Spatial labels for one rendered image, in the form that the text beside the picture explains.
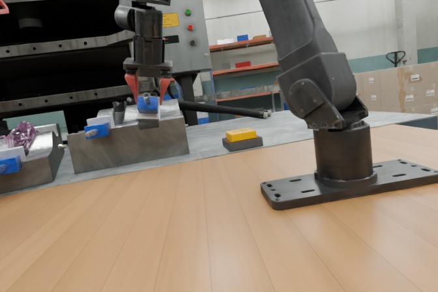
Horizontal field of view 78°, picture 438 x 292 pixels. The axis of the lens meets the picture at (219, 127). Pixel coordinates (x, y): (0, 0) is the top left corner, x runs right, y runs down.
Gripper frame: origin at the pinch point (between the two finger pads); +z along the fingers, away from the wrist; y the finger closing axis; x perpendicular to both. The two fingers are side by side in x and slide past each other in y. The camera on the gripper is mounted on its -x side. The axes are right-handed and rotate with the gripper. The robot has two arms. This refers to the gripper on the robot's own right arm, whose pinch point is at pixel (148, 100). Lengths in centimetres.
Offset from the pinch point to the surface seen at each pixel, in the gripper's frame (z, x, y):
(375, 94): 73, -272, -302
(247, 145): 5.7, 10.8, -22.1
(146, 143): 8.6, 5.1, 0.2
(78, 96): 26, -75, 39
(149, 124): 6.4, -0.5, -0.1
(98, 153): 10.9, 5.8, 10.7
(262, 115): 17, -36, -43
